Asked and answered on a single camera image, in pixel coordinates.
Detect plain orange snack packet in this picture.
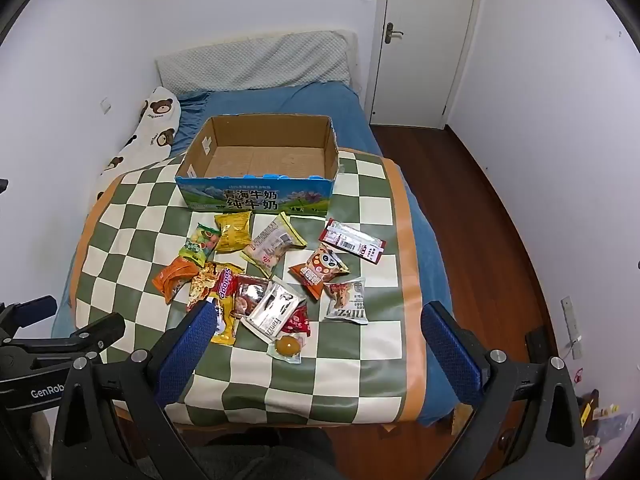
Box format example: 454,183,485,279
151,256,201,304

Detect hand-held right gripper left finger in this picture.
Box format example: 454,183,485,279
52,302,223,480

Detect clear snack packet yellow edges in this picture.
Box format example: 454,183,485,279
240,211,308,277

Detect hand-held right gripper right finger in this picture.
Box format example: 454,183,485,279
421,301,586,480

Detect yellow noodle packet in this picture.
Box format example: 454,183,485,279
186,261,246,346

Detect white door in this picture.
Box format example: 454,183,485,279
370,0,481,128

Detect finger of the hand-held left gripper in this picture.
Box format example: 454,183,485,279
10,312,127,359
0,295,58,334

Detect green white checkered mat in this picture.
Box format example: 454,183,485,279
75,147,426,426

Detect white bear print pillow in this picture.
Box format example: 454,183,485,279
97,86,182,191

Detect silver snack packet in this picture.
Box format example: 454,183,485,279
241,281,307,339

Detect green fruit candy bag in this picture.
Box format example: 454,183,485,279
180,222,222,268

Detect red and white long packet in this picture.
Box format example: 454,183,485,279
320,218,387,264

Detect small yellow snack packet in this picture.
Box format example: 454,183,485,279
214,210,253,255

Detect pile of small packaging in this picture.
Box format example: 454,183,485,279
575,385,632,463

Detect bed with blue sheet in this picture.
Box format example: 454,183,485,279
52,80,458,428

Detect small red snack packet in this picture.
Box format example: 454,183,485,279
280,305,312,337

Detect clear packet with orange ball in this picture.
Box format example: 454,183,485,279
268,332,306,365

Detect dark red snack packet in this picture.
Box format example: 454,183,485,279
231,275,271,318

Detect cardboard box blue front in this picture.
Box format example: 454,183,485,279
175,115,341,218

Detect orange panda snack packet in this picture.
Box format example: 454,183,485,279
288,243,351,301

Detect white snack packet red picture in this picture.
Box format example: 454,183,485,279
322,277,369,326

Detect grey textured pillow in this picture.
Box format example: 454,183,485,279
155,30,358,96

